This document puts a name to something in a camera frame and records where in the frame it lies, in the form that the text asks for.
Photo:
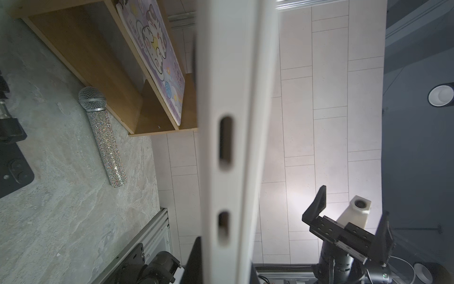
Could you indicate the silver laptop computer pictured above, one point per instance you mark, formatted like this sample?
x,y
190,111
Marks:
x,y
236,53

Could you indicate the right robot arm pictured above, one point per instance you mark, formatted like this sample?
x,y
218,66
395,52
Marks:
x,y
341,268

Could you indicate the rhinestone glitter microphone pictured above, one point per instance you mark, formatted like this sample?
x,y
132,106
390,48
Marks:
x,y
95,105

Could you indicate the purple cartoon spiral notebook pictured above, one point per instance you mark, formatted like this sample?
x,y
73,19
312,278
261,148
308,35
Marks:
x,y
145,26

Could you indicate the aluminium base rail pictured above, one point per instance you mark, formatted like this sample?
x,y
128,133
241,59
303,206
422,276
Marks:
x,y
155,237

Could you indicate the wooden shelf unit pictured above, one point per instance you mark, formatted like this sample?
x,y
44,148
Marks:
x,y
91,40

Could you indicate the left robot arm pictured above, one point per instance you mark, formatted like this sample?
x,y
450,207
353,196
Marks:
x,y
163,269

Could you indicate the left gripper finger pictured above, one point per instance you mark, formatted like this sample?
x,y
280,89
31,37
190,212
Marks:
x,y
193,273

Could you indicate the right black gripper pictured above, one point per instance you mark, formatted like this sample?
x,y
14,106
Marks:
x,y
351,239

